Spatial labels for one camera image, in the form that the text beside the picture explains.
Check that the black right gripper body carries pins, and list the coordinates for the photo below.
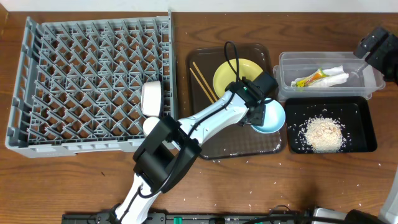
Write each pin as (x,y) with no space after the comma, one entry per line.
(385,57)

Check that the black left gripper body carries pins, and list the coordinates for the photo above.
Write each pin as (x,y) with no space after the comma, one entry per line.
(257,115)

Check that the light blue bowl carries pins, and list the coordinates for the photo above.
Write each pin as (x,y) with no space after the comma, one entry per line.
(274,117)

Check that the yellow plate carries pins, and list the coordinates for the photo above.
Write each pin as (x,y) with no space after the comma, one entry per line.
(224,75)

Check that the white tissue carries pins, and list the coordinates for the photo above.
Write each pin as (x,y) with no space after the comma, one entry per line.
(336,76)

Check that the green orange snack wrapper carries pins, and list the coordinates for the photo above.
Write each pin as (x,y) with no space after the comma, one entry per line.
(307,81)

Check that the rice food scraps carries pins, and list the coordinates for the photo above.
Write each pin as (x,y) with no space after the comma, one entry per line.
(317,134)

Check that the wooden chopstick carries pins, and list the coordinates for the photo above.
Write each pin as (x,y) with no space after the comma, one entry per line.
(202,87)
(204,82)

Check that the white paper cup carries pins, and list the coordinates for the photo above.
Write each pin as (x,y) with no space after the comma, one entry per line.
(149,124)

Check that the pink white bowl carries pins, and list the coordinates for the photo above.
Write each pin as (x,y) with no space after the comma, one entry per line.
(151,98)

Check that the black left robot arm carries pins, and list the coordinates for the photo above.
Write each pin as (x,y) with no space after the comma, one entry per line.
(171,148)

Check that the clear plastic waste bin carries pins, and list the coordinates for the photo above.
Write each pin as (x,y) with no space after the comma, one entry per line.
(361,79)

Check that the black waste tray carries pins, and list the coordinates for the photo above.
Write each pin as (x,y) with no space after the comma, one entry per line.
(352,111)

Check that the grey plastic dishwasher rack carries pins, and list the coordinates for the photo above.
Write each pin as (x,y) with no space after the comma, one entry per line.
(78,84)

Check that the dark brown serving tray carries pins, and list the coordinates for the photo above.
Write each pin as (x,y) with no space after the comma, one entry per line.
(234,140)

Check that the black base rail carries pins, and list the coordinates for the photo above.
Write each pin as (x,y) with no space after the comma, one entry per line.
(161,218)

